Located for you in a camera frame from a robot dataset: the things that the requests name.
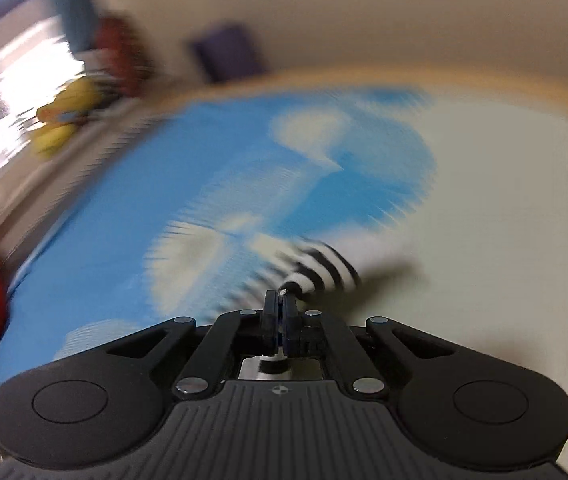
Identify striped white hooded garment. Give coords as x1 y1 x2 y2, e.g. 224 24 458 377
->
241 240 361 302

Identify blue white patterned bedsheet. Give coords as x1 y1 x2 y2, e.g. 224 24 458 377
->
0 87 568 392

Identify blue curtain right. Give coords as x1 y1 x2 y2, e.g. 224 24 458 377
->
52 0 100 55

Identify purple box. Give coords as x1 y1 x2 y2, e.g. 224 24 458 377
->
188 22 268 84

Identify yellow plush toys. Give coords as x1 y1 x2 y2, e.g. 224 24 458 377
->
29 76 102 157

